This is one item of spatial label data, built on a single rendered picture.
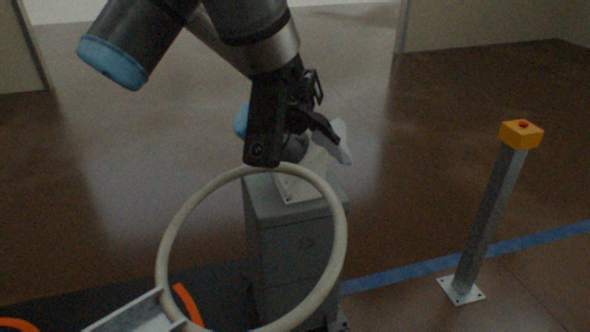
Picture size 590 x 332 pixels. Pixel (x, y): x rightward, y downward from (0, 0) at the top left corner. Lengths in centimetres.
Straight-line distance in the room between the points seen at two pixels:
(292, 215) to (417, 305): 110
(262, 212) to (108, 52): 111
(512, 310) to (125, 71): 236
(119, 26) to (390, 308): 207
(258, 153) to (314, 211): 109
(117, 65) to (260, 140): 20
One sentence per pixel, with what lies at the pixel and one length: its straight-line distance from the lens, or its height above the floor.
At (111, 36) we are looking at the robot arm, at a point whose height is 173.
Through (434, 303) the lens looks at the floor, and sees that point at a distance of 242.
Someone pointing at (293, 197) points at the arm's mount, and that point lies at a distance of 156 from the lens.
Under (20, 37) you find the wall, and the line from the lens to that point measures 552.
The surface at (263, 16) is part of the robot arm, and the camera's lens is 44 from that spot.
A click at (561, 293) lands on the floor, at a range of 280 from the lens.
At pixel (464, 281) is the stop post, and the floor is 13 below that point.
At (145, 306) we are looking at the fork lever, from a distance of 98.
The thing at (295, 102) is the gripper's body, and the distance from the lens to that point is 52.
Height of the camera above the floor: 185
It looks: 34 degrees down
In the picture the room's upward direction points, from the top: straight up
